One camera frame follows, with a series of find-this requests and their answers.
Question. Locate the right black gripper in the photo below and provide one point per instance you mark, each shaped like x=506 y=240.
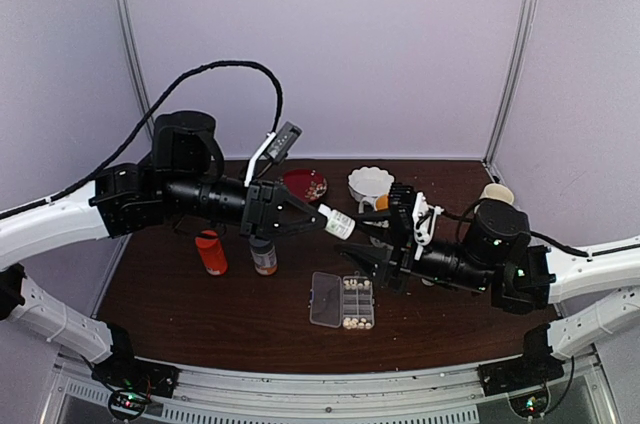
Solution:
x=399 y=262

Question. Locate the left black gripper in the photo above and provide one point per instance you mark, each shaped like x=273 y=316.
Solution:
x=253 y=222

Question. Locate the grey lid pill bottle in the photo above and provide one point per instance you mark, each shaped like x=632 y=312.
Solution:
x=264 y=256

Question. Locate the clear plastic pill organizer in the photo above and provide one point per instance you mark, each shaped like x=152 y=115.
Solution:
x=330 y=303

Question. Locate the orange pill bottle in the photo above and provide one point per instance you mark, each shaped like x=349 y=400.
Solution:
x=211 y=252

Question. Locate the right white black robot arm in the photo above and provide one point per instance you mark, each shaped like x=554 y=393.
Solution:
x=498 y=253

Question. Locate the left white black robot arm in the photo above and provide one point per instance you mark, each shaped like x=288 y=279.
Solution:
x=182 y=176

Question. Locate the white pills in organizer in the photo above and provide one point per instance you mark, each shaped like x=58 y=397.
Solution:
x=355 y=284

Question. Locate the cream pills in organizer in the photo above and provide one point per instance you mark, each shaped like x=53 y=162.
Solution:
x=358 y=323

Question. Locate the red patterned plate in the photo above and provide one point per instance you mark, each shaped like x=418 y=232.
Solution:
x=308 y=185

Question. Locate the patterned mug yellow inside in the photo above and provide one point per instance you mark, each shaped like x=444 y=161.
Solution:
x=370 y=204

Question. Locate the white scalloped bowl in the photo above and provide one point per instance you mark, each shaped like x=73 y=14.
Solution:
x=369 y=182

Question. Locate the cream ribbed mug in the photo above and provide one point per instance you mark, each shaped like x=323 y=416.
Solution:
x=498 y=192

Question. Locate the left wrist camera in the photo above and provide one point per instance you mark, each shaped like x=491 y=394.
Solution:
x=274 y=149

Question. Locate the right aluminium frame post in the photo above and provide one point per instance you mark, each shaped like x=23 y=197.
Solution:
x=526 y=17

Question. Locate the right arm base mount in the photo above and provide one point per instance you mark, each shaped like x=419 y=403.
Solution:
x=519 y=373

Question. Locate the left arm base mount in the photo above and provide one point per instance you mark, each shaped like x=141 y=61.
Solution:
x=143 y=377

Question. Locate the front aluminium rail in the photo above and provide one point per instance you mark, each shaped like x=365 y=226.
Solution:
x=452 y=394

